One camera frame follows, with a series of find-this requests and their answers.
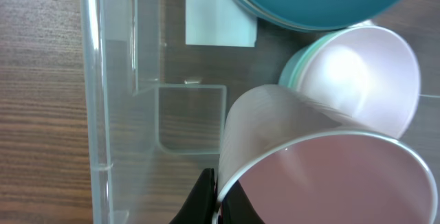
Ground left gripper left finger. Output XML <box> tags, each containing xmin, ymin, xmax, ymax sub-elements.
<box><xmin>170</xmin><ymin>168</ymin><xmax>216</xmax><ymax>224</ymax></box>

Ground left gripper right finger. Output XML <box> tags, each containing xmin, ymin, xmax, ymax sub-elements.
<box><xmin>219</xmin><ymin>181</ymin><xmax>264</xmax><ymax>224</ymax></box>

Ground pink cup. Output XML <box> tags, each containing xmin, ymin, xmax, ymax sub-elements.
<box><xmin>216</xmin><ymin>85</ymin><xmax>438</xmax><ymax>223</ymax></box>

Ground mint green bowl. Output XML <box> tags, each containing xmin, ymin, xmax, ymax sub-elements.
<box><xmin>286</xmin><ymin>32</ymin><xmax>337</xmax><ymax>87</ymax></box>

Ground pink bowl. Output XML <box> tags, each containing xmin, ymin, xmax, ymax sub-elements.
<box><xmin>292</xmin><ymin>26</ymin><xmax>421</xmax><ymax>139</ymax></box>

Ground light blue bowl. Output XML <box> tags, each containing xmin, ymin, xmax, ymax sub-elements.
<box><xmin>278</xmin><ymin>47</ymin><xmax>308</xmax><ymax>87</ymax></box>

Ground clear plastic storage container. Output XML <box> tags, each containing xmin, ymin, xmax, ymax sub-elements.
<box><xmin>78</xmin><ymin>0</ymin><xmax>440</xmax><ymax>224</ymax></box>

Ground white paper label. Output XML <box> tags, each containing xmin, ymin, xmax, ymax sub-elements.
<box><xmin>185</xmin><ymin>0</ymin><xmax>257</xmax><ymax>47</ymax></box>

